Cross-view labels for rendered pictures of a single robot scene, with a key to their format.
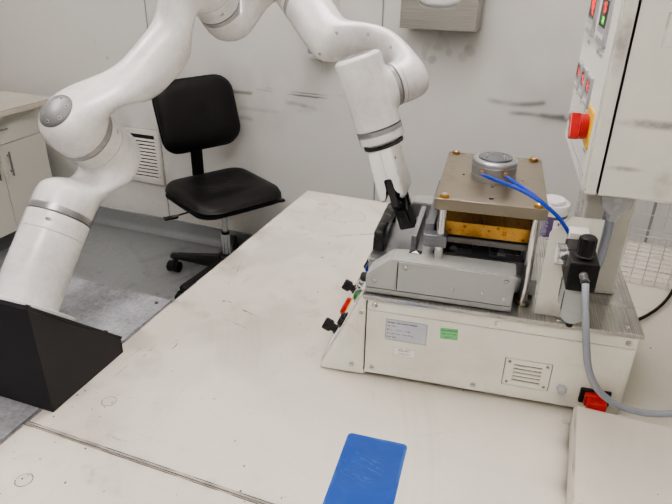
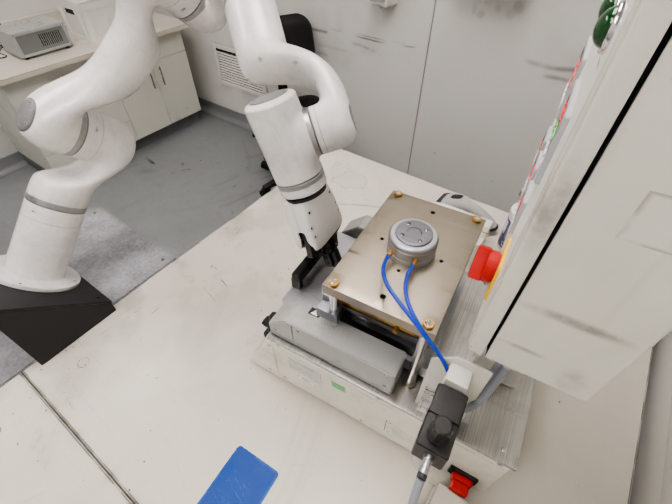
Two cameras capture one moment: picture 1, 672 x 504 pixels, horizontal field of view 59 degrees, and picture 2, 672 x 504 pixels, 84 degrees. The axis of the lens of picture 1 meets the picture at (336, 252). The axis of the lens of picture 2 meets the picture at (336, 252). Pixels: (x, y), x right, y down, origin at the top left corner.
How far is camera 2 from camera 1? 65 cm
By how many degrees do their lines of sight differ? 23
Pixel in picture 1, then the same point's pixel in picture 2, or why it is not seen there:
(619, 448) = not seen: outside the picture
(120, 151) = (103, 147)
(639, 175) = (540, 361)
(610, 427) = not seen: outside the picture
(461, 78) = (504, 36)
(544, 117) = not seen: hidden behind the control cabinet
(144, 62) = (105, 64)
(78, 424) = (53, 382)
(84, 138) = (54, 142)
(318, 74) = (380, 20)
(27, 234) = (20, 222)
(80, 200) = (62, 195)
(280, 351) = (228, 334)
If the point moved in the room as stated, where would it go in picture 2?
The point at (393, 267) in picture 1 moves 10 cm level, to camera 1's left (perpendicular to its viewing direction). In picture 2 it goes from (288, 326) to (236, 314)
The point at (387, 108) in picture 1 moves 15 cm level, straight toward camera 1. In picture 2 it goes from (298, 165) to (251, 226)
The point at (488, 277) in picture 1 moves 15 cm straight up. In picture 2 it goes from (369, 367) to (376, 313)
